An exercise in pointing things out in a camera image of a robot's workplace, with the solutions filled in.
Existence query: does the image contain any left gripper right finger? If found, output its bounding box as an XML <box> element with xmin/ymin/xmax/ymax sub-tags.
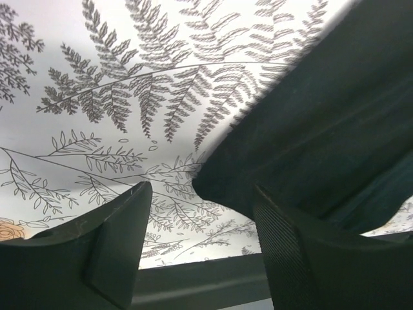
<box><xmin>253</xmin><ymin>187</ymin><xmax>412</xmax><ymax>309</ymax></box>

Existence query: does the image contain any black t shirt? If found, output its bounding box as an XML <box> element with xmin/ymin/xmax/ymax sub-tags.
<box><xmin>192</xmin><ymin>1</ymin><xmax>412</xmax><ymax>234</ymax></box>

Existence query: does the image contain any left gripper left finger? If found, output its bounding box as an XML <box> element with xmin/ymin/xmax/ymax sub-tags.
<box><xmin>1</xmin><ymin>181</ymin><xmax>152</xmax><ymax>309</ymax></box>

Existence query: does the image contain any floral table cloth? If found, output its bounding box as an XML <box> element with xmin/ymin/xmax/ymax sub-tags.
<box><xmin>0</xmin><ymin>0</ymin><xmax>413</xmax><ymax>271</ymax></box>

